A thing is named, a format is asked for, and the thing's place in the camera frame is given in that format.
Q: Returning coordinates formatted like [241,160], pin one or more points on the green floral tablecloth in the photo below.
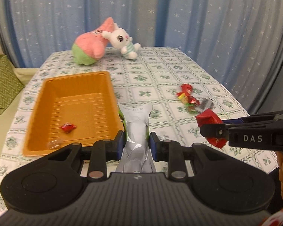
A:
[155,76]

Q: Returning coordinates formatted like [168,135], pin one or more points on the blue star curtain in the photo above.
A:
[239,42]

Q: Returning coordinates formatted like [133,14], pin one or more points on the silver green snack bag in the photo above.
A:
[136,157]

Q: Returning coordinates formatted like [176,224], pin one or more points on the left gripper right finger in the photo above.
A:
[171,152]

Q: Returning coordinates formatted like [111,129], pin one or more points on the yellow candy wrapper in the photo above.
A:
[183,98]

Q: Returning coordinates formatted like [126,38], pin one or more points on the orange plastic tray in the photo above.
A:
[86,100]

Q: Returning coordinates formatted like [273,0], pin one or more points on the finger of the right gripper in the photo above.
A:
[234,121]
[214,130]

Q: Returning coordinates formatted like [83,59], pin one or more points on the green zigzag cushion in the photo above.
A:
[10,85]

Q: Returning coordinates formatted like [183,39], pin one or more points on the pink green star plush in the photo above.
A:
[89,47]

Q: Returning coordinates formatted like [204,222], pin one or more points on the small red candy packet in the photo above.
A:
[68,127]

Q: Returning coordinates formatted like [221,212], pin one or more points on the large red snack packet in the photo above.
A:
[210,117]

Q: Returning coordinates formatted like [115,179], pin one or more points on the red snack packet white label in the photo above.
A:
[185,89]

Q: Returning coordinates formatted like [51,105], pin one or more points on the clear candy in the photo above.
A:
[55,144]

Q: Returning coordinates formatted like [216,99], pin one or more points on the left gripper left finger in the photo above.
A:
[103,151]

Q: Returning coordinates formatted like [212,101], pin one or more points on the white bunny plush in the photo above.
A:
[121,40]

